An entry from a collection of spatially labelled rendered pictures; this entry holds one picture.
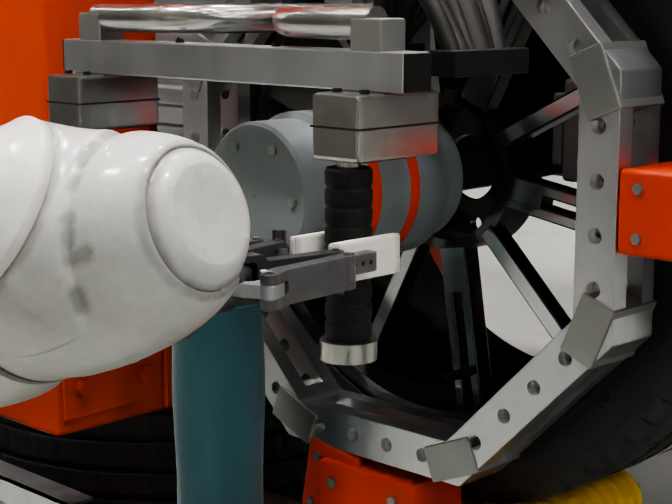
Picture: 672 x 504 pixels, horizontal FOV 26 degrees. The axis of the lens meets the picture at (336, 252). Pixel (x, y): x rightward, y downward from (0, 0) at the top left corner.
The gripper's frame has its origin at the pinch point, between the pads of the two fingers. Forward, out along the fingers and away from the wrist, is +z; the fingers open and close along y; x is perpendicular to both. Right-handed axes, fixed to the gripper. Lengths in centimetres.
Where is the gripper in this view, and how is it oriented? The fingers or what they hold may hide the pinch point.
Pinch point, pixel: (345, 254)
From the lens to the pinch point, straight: 109.1
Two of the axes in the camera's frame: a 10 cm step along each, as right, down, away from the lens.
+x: 0.0, -9.8, -1.8
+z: 7.0, -1.3, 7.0
